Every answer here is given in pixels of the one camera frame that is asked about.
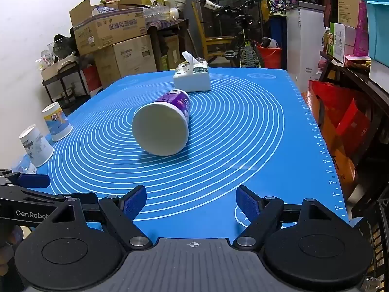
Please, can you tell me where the clear plastic cup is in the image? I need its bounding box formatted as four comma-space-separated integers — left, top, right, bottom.
12, 155, 39, 176

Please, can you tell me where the person's left hand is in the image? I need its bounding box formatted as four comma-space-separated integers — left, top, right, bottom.
0, 226, 24, 280

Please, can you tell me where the teal plastic storage bin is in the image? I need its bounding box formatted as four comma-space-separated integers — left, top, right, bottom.
361, 0, 389, 60

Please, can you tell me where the blue silicone mat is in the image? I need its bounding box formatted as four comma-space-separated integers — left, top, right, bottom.
17, 67, 351, 241

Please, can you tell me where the large brown cardboard box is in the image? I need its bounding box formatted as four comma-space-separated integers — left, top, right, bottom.
112, 34, 158, 80

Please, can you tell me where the black metal rack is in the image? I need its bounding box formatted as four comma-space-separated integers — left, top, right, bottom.
41, 62, 103, 105

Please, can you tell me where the wooden chair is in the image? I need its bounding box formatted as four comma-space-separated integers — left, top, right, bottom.
191, 1, 241, 65

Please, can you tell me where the yellow and blue print cup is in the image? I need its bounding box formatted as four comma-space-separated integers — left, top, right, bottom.
41, 102, 74, 142

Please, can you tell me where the tall flat cardboard sheet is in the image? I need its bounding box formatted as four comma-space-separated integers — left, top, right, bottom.
334, 0, 370, 25

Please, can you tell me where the purple and white paper cup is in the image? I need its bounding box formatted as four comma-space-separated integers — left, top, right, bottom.
132, 89, 192, 156

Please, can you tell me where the red bucket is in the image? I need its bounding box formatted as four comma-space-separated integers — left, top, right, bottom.
256, 37, 283, 69

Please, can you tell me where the red paper bag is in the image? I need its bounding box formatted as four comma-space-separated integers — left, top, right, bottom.
308, 79, 372, 203

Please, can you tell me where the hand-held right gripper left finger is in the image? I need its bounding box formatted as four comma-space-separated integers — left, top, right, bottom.
36, 185, 153, 252

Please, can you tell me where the pink package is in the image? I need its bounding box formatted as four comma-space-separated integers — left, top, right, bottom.
353, 1, 370, 57

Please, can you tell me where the white tissue pack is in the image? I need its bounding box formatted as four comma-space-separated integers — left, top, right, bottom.
172, 51, 212, 93

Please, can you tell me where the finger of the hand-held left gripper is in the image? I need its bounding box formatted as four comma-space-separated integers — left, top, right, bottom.
0, 168, 51, 188
0, 186, 76, 206

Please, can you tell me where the dark wooden side table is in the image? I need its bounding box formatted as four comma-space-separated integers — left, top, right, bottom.
318, 50, 389, 189

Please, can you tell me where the dark helmet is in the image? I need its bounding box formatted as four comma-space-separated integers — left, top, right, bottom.
53, 33, 77, 59

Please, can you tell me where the white and green carton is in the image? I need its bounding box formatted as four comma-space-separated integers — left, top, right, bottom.
329, 22, 356, 64

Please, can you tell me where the white cup with grey print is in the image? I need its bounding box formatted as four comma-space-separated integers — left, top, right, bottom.
19, 124, 55, 168

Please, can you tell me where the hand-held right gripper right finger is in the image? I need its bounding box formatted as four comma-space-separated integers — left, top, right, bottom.
232, 185, 345, 252

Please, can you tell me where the black bicycle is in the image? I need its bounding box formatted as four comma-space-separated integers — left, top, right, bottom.
205, 0, 265, 69

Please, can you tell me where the white chest freezer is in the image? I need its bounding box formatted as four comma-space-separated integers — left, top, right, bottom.
286, 1, 326, 92

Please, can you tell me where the open printed cardboard box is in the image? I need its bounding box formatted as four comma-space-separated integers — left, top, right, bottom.
69, 0, 148, 56

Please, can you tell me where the plain brown cardboard box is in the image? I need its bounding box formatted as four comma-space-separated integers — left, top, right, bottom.
94, 47, 123, 89

